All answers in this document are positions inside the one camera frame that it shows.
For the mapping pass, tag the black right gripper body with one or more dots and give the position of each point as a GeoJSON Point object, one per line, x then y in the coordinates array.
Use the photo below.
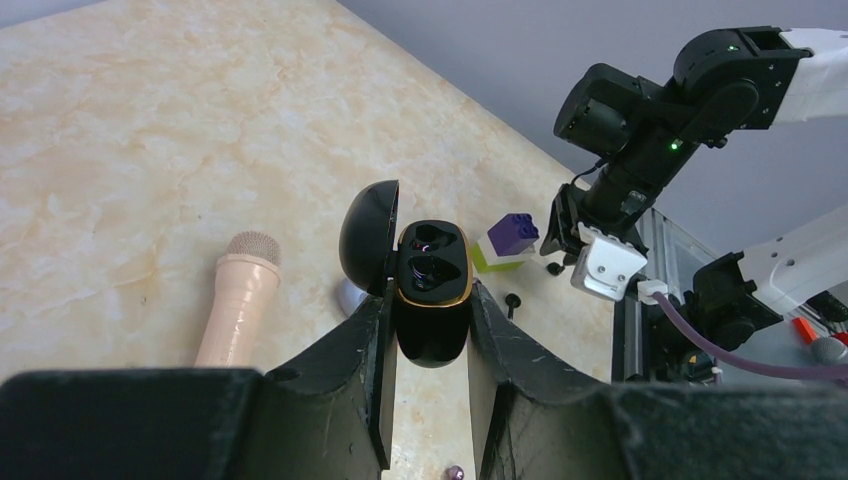
{"type": "Point", "coordinates": [568, 212]}

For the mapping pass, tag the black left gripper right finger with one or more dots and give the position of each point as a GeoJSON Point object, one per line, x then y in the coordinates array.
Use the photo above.
{"type": "Point", "coordinates": [534, 416]}

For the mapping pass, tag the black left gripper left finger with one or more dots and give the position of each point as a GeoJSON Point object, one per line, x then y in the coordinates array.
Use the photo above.
{"type": "Point", "coordinates": [314, 417]}

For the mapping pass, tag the black earbud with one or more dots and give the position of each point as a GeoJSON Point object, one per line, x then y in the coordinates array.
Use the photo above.
{"type": "Point", "coordinates": [513, 302]}
{"type": "Point", "coordinates": [556, 268]}

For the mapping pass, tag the black earbud charging case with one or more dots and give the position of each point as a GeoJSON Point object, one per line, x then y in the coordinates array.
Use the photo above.
{"type": "Point", "coordinates": [425, 268]}

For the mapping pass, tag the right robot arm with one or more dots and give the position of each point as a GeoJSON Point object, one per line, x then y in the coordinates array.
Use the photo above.
{"type": "Point", "coordinates": [643, 133]}

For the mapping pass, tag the grey-blue oval case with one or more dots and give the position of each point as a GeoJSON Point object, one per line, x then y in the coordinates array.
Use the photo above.
{"type": "Point", "coordinates": [349, 297]}

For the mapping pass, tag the purple and green toy blocks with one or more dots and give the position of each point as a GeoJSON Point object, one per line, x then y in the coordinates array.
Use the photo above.
{"type": "Point", "coordinates": [507, 245]}

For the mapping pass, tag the purple earbud pair left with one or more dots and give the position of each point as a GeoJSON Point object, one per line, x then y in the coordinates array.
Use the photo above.
{"type": "Point", "coordinates": [454, 472]}

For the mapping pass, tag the aluminium frame rail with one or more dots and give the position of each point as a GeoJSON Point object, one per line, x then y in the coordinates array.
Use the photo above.
{"type": "Point", "coordinates": [645, 346]}

